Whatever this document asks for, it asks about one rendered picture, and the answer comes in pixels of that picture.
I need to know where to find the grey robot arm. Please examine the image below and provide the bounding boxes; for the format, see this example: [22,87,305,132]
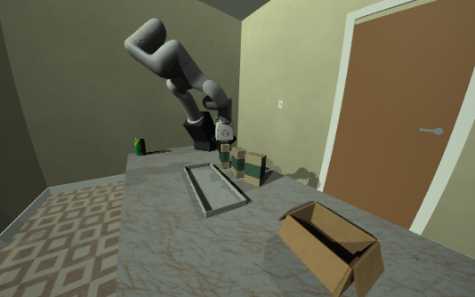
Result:
[125,19,232,125]

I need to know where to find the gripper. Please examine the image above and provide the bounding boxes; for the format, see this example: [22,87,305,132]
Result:
[212,122,237,152]

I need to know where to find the green drink can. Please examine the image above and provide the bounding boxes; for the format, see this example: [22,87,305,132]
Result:
[134,137,146,156]

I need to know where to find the open brown cardboard box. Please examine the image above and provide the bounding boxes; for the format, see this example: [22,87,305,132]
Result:
[278,201,385,297]

